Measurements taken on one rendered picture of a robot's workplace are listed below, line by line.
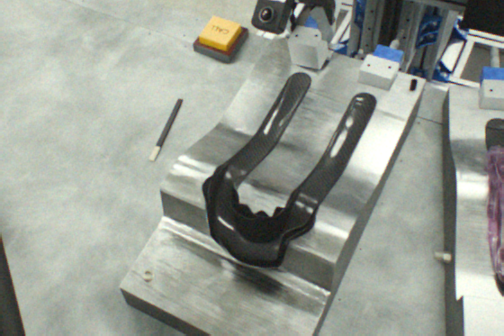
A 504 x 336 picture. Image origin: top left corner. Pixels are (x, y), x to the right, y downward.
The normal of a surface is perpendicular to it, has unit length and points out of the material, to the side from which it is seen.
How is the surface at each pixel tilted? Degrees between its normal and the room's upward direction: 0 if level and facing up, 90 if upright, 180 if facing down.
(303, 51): 94
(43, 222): 0
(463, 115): 0
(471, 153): 27
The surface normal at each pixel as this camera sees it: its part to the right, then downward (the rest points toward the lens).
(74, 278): -0.09, -0.60
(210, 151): 0.13, -0.86
